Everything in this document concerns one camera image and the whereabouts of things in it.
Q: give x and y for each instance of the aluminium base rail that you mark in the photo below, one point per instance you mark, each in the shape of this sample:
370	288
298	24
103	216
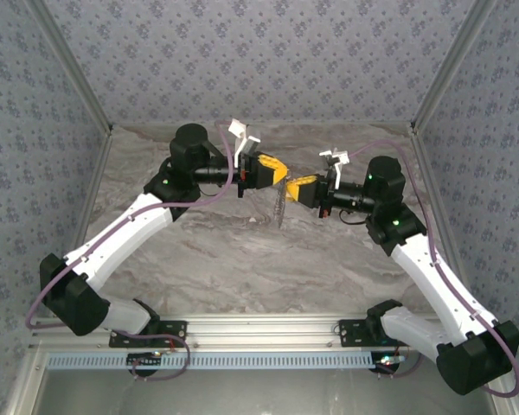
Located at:
264	330

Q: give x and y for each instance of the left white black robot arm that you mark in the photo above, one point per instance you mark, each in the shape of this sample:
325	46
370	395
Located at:
125	233

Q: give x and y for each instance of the grey metal panel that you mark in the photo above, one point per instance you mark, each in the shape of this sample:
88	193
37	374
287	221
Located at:
264	393

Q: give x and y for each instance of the black controller board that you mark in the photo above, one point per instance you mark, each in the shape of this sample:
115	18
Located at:
145	359
387	365

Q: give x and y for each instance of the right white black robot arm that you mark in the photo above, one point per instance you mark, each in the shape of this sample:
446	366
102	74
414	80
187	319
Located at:
419	268

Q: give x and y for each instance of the aluminium frame post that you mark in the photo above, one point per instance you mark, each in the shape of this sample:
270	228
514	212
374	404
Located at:
71	65
451	65

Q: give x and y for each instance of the aluminium side rail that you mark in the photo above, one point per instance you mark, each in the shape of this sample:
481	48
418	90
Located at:
434	194
92	194

